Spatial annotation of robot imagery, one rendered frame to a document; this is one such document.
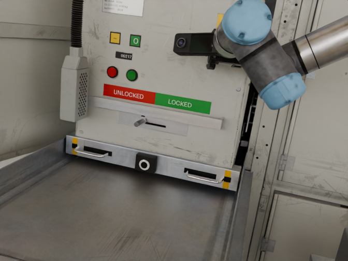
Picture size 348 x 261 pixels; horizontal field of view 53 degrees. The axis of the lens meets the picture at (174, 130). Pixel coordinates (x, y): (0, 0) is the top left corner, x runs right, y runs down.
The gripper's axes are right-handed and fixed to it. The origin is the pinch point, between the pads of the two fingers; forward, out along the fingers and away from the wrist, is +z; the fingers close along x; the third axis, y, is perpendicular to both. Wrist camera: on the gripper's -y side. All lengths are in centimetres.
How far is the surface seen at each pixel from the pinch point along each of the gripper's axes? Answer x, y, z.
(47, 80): -9, -49, 26
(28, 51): -2, -52, 18
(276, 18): 16.5, 21.1, 14.1
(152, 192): -37.9, -10.2, 4.1
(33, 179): -38, -42, 3
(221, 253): -43.9, 5.3, -19.9
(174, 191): -37.2, -4.0, 6.3
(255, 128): -17.1, 21.3, 23.1
